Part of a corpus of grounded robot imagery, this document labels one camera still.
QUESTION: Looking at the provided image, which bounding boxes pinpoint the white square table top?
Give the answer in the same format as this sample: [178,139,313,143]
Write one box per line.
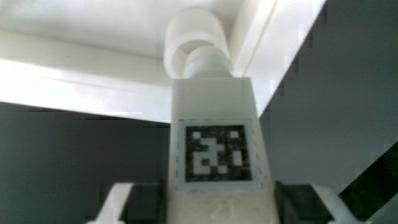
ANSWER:
[0,0,328,122]

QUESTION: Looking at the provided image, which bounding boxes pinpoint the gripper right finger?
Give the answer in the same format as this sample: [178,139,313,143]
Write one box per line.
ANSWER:
[276,182,363,224]

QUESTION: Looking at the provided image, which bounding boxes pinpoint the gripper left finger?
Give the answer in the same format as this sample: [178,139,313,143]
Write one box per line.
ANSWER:
[88,182,166,224]

